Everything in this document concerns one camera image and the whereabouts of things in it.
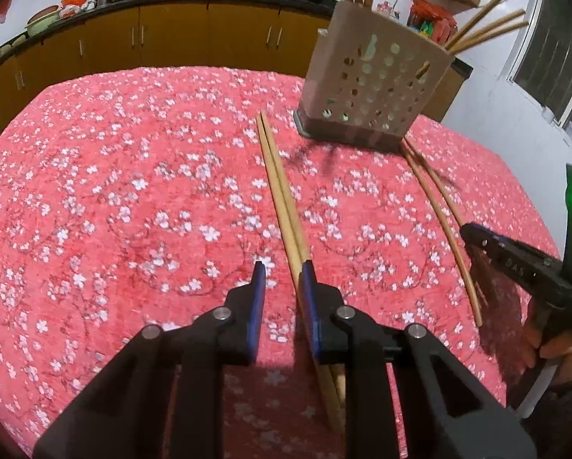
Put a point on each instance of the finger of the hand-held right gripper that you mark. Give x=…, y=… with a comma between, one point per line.
x=520, y=265

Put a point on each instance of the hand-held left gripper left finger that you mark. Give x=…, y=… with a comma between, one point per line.
x=257, y=311

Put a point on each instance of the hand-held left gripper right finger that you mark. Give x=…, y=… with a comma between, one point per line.
x=311, y=315

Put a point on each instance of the beige perforated utensil holder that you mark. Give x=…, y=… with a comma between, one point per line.
x=326, y=71

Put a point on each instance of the person's right hand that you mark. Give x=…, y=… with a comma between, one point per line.
x=565, y=354

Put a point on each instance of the white cup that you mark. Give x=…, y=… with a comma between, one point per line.
x=547, y=114

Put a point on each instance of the red floral tablecloth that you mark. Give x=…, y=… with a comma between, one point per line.
x=123, y=201

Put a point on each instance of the large barred window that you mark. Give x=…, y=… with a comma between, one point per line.
x=558, y=48

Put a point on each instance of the green and yellow boxes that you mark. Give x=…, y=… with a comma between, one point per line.
x=426, y=28

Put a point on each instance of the red bags beside thermoses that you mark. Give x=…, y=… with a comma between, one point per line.
x=434, y=14

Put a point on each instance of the wooden lower kitchen cabinets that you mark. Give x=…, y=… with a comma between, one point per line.
x=171, y=33

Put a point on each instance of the red and white plastic bag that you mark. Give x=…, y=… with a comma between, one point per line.
x=77, y=5

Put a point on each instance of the green basin with red bowl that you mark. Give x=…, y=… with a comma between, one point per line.
x=43, y=20

